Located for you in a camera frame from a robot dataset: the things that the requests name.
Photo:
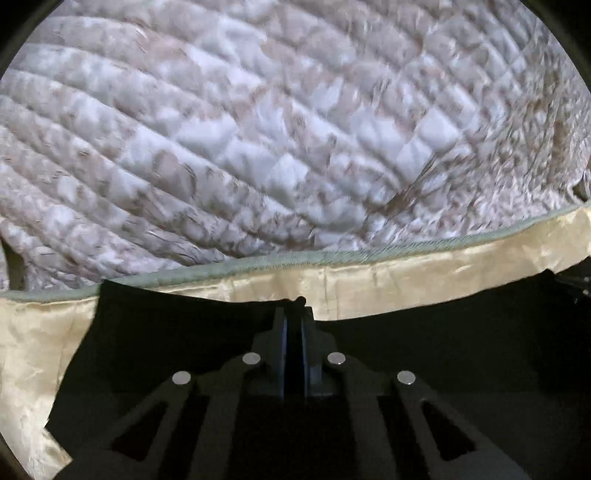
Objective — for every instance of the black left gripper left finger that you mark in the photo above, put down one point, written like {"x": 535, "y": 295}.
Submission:
{"x": 153, "y": 390}

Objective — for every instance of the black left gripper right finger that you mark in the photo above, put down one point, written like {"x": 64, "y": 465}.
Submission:
{"x": 404, "y": 392}

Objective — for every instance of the black pants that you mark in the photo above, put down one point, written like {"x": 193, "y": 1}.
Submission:
{"x": 492, "y": 386}

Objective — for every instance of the gold satin bed cover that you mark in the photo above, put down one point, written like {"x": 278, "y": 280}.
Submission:
{"x": 40, "y": 330}

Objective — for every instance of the beige floral quilted comforter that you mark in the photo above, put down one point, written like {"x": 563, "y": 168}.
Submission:
{"x": 141, "y": 136}

